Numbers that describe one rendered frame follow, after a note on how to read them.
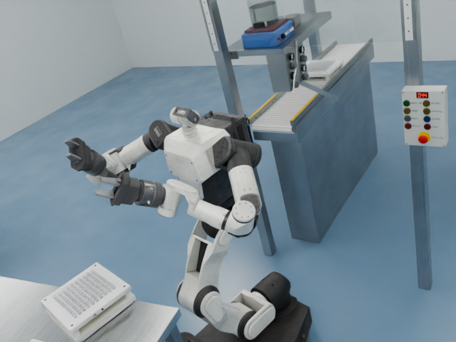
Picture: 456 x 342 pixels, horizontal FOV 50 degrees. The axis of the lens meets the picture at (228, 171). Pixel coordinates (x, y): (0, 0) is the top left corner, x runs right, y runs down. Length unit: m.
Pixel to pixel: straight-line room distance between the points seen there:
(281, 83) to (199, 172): 0.88
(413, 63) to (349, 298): 1.34
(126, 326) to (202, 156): 0.65
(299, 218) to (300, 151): 0.51
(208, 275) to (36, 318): 0.69
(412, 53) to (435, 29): 3.63
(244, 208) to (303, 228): 1.65
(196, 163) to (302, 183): 1.28
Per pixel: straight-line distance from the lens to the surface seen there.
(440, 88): 2.22
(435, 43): 5.89
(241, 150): 1.77
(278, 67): 2.55
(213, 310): 2.17
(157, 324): 1.73
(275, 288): 2.53
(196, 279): 2.14
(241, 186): 1.69
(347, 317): 2.80
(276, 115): 2.87
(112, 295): 1.81
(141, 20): 7.95
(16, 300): 2.16
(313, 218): 3.16
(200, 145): 1.85
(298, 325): 2.57
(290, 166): 3.00
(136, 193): 1.63
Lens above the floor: 2.04
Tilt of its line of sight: 28 degrees down
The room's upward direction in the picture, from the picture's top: 15 degrees counter-clockwise
